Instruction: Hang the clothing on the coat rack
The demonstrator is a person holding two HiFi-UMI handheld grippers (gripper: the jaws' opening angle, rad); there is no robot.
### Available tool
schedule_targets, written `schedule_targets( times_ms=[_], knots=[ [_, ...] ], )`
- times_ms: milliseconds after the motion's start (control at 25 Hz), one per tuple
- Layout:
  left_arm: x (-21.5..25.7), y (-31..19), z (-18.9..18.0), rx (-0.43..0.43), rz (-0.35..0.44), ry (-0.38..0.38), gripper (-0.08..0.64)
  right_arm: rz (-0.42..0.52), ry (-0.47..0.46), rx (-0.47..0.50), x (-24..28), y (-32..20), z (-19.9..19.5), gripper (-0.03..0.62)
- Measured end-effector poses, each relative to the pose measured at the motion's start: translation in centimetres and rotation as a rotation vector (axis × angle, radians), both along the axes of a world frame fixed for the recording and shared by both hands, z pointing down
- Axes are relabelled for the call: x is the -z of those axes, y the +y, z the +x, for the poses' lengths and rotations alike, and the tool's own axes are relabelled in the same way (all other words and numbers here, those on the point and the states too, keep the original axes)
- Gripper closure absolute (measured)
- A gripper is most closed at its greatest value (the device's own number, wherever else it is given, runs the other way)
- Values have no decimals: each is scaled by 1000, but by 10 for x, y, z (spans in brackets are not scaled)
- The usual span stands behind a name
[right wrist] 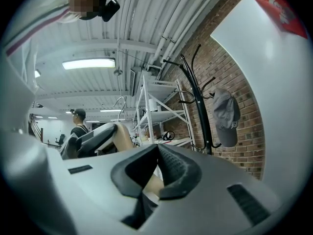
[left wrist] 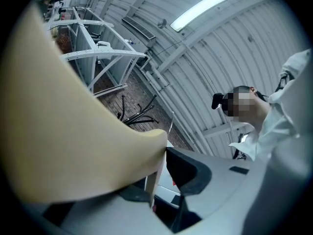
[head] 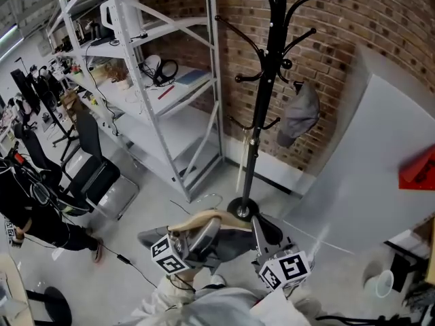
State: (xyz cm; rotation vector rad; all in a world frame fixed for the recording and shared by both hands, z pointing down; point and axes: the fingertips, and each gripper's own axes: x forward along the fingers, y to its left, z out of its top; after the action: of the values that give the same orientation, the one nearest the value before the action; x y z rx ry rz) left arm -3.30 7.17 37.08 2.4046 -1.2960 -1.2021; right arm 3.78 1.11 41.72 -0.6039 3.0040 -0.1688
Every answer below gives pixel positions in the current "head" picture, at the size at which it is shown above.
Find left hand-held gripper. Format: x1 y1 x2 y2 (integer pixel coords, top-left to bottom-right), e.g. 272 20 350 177
151 217 222 275

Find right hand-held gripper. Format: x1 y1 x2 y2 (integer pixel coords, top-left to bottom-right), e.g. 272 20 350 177
251 215 312 291

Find wooden clothes hanger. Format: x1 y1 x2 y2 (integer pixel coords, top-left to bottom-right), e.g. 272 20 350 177
168 209 253 233

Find grey clothing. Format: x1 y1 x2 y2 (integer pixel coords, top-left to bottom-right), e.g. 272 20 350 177
137 215 283 268

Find black metal coat rack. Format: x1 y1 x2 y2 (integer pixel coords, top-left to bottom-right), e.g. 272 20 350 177
214 0 350 221

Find person's left forearm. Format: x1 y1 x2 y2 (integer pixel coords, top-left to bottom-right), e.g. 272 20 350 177
165 269 198 293

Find person's light grey hoodie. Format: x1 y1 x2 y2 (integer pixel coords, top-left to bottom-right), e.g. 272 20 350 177
131 274 322 326

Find beige hanging strip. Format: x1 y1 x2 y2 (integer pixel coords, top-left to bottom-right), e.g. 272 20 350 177
235 126 255 194

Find white cabinet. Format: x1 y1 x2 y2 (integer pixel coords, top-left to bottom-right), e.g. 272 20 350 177
281 44 435 255

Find white waste bin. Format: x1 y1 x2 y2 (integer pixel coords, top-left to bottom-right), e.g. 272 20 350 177
362 259 396 299

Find grey cap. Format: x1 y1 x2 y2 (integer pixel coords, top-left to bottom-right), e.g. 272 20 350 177
275 79 321 148

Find white metal shelving unit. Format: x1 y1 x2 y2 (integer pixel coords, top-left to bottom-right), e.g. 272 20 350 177
46 0 226 203

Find red ruler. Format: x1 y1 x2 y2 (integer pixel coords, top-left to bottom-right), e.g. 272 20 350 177
156 84 176 101

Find blue book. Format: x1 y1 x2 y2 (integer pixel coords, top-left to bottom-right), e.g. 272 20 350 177
173 69 212 88

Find black round stool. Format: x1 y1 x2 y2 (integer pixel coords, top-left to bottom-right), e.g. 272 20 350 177
25 285 73 326

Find black headphones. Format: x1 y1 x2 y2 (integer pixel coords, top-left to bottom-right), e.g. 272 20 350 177
152 58 179 86

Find black tripod stand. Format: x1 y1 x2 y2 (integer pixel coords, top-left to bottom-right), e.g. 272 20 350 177
32 76 82 160

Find red paper sheet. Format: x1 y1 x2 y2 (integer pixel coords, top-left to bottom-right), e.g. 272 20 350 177
398 146 435 192

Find black high-back office chair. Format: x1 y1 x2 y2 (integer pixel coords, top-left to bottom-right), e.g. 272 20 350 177
13 123 64 192

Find light wooden table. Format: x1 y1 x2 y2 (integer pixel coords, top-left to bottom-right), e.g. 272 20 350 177
0 253 35 326

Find white plastic jug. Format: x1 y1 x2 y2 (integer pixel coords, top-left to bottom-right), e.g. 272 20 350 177
99 0 145 37

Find black monitor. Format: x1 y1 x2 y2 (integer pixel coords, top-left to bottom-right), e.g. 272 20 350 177
10 67 42 115

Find ceiling light strip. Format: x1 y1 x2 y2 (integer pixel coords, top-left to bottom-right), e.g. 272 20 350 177
0 23 20 60

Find black floor cable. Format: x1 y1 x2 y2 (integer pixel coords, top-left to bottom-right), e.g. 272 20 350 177
97 242 160 290

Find black metal frame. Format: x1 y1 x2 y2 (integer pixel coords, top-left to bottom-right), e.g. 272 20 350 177
383 239 430 293

